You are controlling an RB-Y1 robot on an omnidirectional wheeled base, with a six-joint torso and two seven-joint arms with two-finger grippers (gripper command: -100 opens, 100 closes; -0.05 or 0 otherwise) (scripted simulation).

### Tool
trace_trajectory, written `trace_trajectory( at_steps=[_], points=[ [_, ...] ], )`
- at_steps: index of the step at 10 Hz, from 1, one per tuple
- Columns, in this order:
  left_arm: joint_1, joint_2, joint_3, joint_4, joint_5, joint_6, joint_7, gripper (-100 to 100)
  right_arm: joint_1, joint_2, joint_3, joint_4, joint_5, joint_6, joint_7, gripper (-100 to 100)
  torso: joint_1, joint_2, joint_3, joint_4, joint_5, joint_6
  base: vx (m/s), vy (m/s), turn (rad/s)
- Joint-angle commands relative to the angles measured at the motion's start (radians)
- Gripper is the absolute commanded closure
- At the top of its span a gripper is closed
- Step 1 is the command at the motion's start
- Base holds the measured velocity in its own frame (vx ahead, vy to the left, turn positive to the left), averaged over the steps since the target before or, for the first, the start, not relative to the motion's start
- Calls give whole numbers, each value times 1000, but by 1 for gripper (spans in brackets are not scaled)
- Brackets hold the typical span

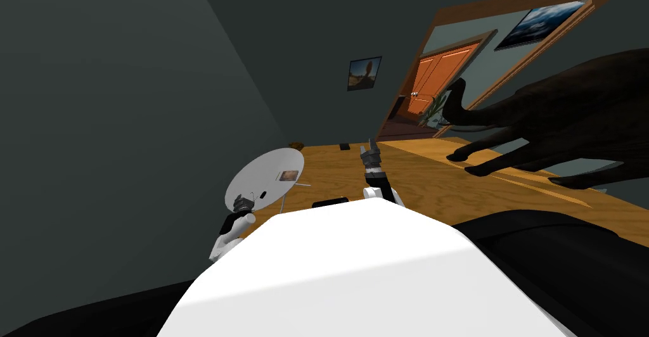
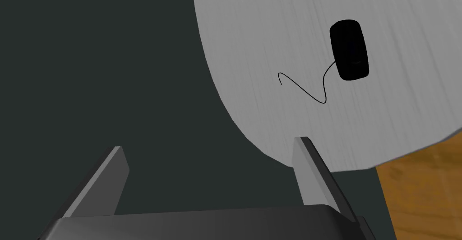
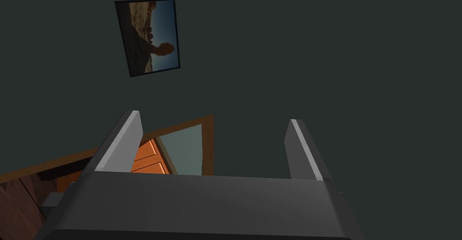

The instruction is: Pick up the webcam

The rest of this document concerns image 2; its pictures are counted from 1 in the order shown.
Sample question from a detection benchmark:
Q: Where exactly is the black computer mouse with cable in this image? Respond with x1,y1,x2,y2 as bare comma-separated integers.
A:
277,19,370,105

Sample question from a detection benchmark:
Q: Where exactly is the grey round table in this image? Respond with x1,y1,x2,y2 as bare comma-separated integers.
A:
190,0,462,172

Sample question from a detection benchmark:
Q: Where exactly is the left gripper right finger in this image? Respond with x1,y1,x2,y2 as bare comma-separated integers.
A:
291,136,358,223

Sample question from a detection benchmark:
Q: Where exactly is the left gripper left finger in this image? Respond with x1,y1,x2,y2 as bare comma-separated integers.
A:
62,146,130,219

